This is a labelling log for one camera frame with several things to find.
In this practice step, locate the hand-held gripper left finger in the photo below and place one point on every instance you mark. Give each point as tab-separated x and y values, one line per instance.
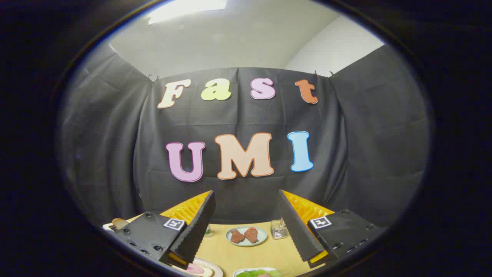
200	223

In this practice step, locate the clear green-capped water bottle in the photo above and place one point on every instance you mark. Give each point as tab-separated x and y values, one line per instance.
208	231

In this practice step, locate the clear glass cup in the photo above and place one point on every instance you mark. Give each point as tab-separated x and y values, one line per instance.
279	231

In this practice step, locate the green lettuce leaf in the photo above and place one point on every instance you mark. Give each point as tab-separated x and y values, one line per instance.
251	274

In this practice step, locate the beige oval plate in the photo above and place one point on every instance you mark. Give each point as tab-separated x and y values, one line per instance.
217	268

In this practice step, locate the pale green round plate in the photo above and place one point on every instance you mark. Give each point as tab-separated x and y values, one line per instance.
262	234

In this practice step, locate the brown meat piece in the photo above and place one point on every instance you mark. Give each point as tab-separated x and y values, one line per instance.
237	236
251	234

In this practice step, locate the pink ham slice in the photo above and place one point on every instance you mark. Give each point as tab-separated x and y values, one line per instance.
194	269

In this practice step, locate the toasted bread slice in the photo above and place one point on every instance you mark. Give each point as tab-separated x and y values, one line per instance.
119	223

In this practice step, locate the black backdrop cloth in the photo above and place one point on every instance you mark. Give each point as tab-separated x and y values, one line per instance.
115	154

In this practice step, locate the white bread slice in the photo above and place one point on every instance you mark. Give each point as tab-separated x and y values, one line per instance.
208	272

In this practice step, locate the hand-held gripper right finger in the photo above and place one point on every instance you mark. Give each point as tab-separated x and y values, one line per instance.
294	227

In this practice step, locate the white oval plate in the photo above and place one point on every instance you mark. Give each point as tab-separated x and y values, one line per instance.
240	271

